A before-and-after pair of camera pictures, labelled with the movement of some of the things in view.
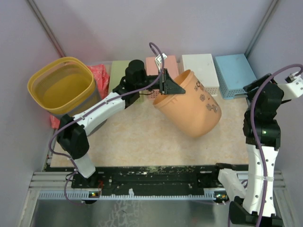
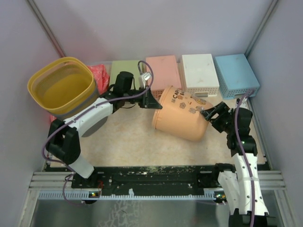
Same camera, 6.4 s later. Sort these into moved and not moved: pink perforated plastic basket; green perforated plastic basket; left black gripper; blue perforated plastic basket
Moved: left black gripper
Not moved: pink perforated plastic basket; green perforated plastic basket; blue perforated plastic basket
